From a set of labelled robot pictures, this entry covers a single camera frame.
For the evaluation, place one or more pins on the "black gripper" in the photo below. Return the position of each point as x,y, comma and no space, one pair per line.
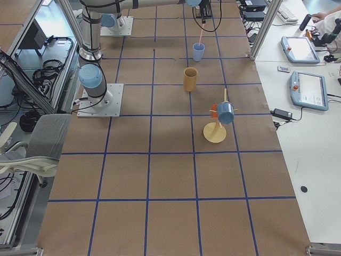
203,10

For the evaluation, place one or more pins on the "pink chopstick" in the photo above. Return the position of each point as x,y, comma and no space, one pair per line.
201,33

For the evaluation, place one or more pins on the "light blue plastic cup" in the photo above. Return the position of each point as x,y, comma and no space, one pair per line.
198,51

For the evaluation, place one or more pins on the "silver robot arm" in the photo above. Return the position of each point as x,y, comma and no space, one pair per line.
98,14

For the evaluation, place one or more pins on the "bamboo cylinder holder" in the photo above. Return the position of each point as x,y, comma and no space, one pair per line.
190,79

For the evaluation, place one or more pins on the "white keyboard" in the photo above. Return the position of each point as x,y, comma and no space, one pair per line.
285,15

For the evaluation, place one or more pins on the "upper teach pendant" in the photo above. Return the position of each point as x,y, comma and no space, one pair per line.
299,50

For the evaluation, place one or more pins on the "teach pendant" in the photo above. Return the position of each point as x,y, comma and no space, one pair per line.
299,50
308,90

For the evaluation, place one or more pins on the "blue mug on stand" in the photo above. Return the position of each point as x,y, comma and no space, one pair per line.
225,112

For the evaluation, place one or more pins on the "orange mug on stand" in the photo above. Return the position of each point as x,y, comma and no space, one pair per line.
213,111

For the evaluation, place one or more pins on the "lower teach pendant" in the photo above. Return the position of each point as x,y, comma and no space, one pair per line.
308,90

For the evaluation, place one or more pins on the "black power adapter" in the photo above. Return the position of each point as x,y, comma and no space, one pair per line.
282,114

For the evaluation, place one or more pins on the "grey office chair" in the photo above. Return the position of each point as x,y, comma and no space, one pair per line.
40,156

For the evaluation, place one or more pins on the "aluminium frame post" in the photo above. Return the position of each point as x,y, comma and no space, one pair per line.
269,17

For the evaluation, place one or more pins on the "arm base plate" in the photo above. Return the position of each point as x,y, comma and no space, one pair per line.
122,27
109,106

